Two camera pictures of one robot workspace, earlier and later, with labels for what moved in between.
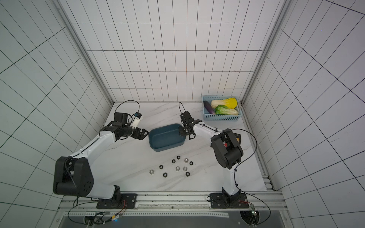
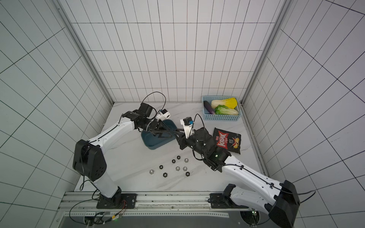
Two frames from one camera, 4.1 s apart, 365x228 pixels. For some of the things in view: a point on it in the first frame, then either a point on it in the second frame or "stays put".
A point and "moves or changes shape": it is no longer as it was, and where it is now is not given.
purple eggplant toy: [208, 106] stays put
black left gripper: [141, 137] to [158, 125]
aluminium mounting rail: [267, 204] stays put
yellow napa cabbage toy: [231, 102] stays put
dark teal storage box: [165, 137] moves or changes shape
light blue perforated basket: [221, 108] stays put
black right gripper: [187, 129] to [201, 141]
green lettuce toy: [224, 110] stays put
